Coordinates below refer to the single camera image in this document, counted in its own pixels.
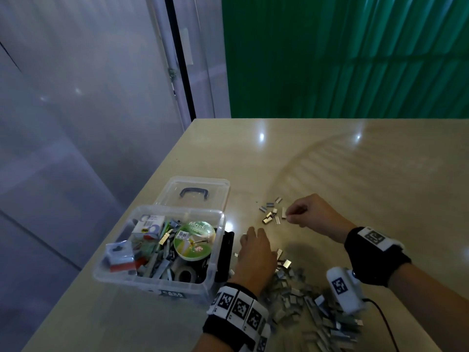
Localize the person's left hand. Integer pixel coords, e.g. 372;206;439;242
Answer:
229;226;279;298

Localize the small clear tape roll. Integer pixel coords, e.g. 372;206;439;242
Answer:
173;264;203;285

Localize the pile of metal staple strips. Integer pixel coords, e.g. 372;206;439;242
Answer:
256;196;363;352

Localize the black marker wristband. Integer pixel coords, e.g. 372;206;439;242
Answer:
203;283;274;352
344;226;413;286

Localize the transparent storage box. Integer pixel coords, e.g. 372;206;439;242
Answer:
93;205;235;307

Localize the green curtain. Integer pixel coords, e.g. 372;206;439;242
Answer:
221;0;469;120

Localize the person's right hand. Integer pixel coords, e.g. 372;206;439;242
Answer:
285;193;359;244

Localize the transparent box lid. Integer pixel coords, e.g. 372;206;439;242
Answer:
154;176;231;211

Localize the red stapler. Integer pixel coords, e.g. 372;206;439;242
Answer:
108;260;139;273

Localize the black camera cable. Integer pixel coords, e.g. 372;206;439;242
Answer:
362;298;400;352

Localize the green sticky note pad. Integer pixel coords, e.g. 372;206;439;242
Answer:
157;223;175;254

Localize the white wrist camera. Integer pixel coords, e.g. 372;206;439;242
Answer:
253;326;274;352
326;266;366;314

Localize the small white staple box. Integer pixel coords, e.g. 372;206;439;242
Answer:
130;215;167;241

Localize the black window post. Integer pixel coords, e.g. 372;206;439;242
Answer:
163;0;197;122

